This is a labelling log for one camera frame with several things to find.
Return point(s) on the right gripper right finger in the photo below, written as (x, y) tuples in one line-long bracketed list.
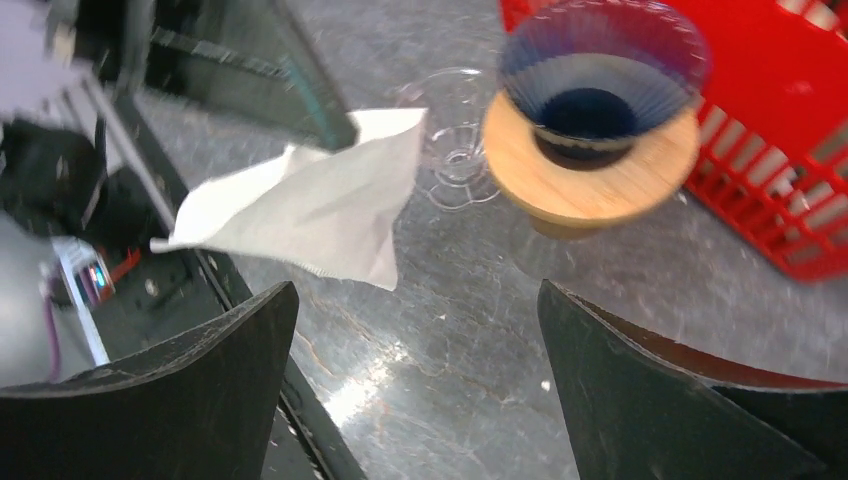
[(638, 405)]

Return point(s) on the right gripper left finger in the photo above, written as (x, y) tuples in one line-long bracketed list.
[(200, 405)]

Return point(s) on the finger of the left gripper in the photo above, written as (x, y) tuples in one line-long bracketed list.
[(250, 58)]

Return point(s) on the white paper coffee filter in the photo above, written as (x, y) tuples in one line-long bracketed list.
[(330, 214)]

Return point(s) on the round wooden dripper holder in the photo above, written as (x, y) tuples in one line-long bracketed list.
[(652, 171)]

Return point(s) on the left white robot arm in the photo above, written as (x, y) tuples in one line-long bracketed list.
[(77, 158)]

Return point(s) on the clear glass dripper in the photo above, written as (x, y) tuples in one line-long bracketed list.
[(453, 171)]

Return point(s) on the red plastic shopping basket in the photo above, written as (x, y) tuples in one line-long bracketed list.
[(774, 94)]

